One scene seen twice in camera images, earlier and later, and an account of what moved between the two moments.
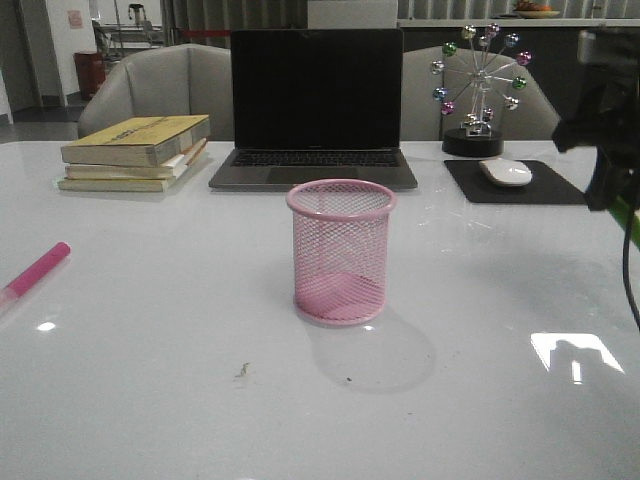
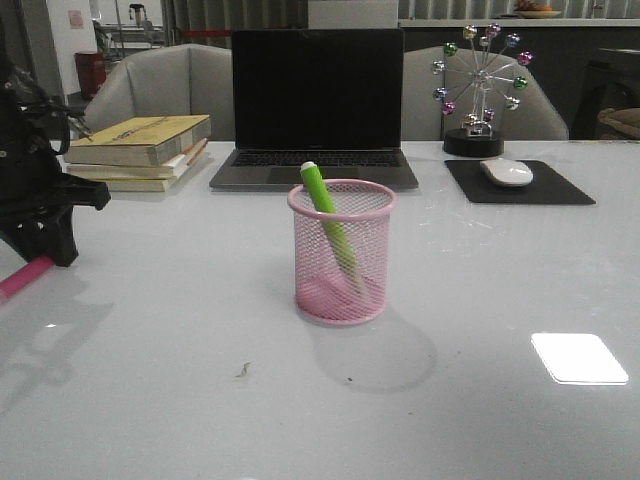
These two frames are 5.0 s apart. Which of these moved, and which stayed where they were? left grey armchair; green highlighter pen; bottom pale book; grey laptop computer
Moved: green highlighter pen
Stayed: bottom pale book; left grey armchair; grey laptop computer
